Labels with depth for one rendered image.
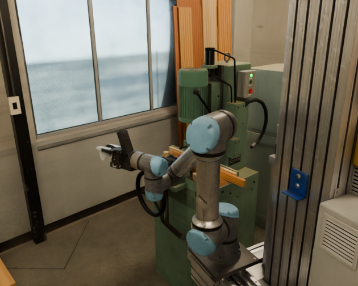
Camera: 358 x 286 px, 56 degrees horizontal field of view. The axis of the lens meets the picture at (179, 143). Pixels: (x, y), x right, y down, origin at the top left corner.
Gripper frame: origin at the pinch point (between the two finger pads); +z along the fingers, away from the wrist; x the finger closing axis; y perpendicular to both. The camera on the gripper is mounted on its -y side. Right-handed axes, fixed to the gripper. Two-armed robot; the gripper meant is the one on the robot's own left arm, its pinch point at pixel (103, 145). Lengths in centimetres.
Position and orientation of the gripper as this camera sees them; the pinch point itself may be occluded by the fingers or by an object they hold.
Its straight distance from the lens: 157.8
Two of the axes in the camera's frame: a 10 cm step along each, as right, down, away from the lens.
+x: 5.8, -1.4, 8.0
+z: -8.1, -1.9, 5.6
